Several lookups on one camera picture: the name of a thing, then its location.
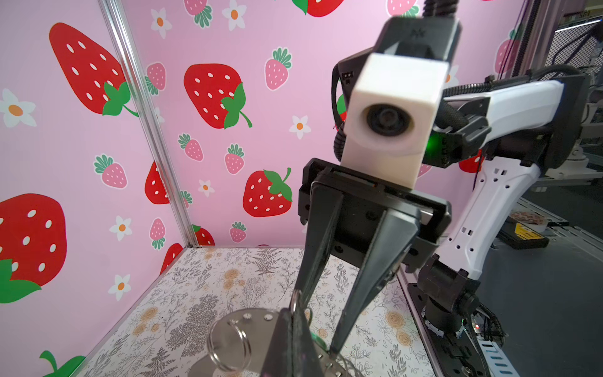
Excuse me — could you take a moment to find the metal key holder plate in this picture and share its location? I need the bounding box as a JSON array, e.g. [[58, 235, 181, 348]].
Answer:
[[188, 308, 362, 376]]

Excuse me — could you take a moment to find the green plastic key tag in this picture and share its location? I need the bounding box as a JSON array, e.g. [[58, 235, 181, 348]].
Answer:
[[311, 332, 328, 352]]

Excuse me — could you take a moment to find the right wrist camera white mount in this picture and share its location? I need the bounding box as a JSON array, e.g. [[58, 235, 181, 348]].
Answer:
[[340, 16, 463, 190]]

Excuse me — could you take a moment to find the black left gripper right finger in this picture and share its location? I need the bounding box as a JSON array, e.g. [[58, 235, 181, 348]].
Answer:
[[292, 310, 323, 377]]

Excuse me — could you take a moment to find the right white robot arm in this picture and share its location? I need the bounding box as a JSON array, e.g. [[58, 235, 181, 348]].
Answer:
[[296, 64, 587, 355]]

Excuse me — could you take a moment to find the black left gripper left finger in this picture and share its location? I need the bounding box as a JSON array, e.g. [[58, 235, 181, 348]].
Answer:
[[260, 308, 294, 377]]

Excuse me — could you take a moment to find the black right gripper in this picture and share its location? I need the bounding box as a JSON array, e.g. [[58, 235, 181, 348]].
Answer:
[[295, 159, 452, 356]]

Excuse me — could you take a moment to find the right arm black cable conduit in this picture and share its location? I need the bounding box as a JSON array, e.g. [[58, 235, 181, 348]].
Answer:
[[421, 0, 460, 19]]

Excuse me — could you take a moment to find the aluminium corner frame post right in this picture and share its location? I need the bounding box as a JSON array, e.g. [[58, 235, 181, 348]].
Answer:
[[98, 0, 199, 248]]

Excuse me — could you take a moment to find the white perforated cable tray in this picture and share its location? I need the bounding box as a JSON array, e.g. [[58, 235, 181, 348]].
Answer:
[[478, 339, 508, 377]]

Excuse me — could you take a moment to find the silver split keyring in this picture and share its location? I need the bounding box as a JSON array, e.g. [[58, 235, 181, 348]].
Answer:
[[289, 289, 313, 326]]

